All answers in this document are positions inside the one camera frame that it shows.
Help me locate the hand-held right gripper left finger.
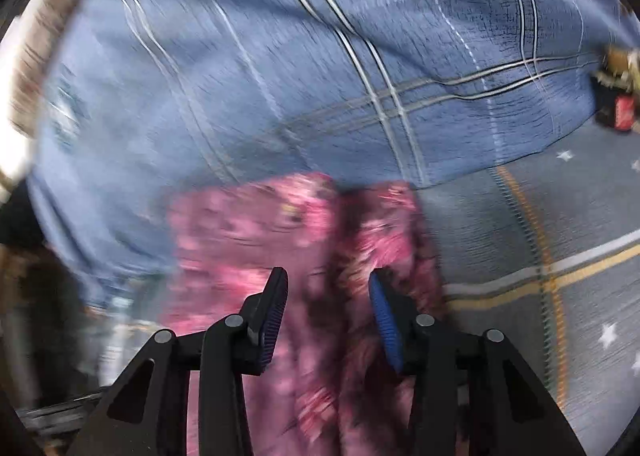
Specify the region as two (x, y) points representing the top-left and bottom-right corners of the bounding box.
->
(65, 267), (289, 456)

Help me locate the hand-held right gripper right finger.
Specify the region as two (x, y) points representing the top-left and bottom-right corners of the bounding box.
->
(369, 270), (587, 456)

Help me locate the pink floral long-sleeved shirt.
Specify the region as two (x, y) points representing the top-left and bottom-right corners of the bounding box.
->
(162, 172), (448, 456)

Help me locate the grey bedsheet with yellow lines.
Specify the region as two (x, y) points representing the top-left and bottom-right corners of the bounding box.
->
(415, 118), (640, 456)

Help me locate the blue plaid blanket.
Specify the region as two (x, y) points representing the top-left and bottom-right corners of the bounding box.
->
(27, 0), (640, 309)

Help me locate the red cloth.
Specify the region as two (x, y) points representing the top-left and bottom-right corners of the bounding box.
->
(592, 83), (640, 134)

